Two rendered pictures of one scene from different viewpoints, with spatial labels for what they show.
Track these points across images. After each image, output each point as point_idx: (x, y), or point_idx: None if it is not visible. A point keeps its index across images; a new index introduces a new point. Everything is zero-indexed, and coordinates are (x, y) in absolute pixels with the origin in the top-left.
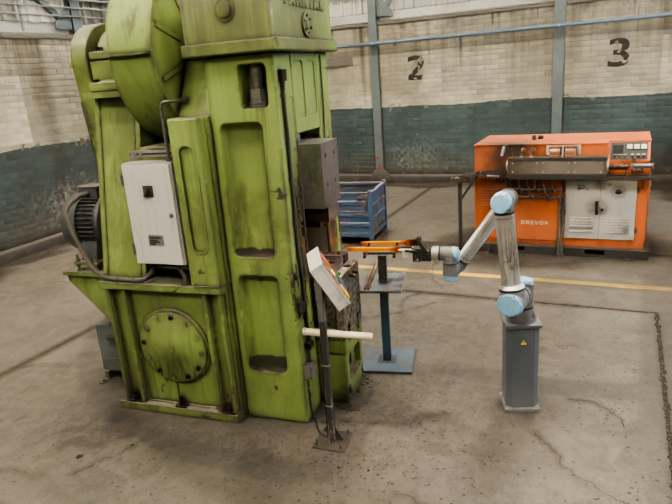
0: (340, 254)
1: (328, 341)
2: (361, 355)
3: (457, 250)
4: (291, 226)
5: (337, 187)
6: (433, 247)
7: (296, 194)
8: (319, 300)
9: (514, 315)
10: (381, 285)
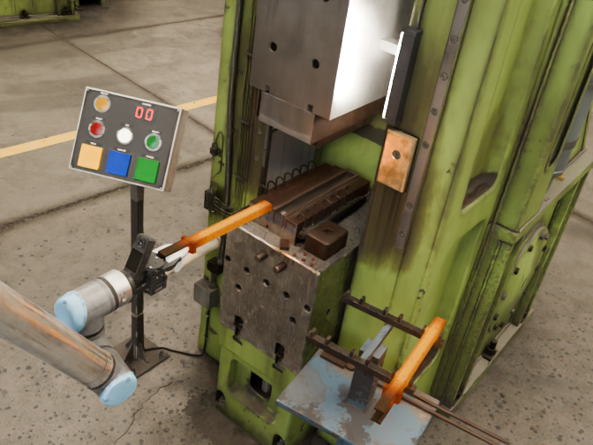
0: (312, 230)
1: None
2: (281, 421)
3: (58, 300)
4: (226, 68)
5: (319, 86)
6: (112, 270)
7: None
8: None
9: None
10: (334, 385)
